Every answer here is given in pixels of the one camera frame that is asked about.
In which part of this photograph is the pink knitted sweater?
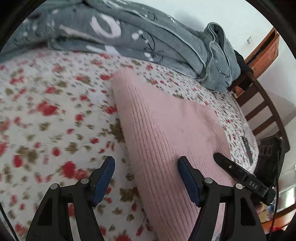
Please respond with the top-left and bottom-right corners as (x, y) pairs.
(112, 69), (234, 240)

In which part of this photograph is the black garment on footboard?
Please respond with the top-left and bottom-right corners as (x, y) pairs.
(234, 50), (253, 74)

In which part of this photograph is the floral bed sheet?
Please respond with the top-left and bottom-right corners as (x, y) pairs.
(1, 48), (258, 240)

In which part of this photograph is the brown wooden door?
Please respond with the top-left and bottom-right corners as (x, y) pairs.
(245, 28), (280, 78)

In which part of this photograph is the grey printed quilt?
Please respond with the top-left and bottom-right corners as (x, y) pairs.
(1, 1), (241, 92)

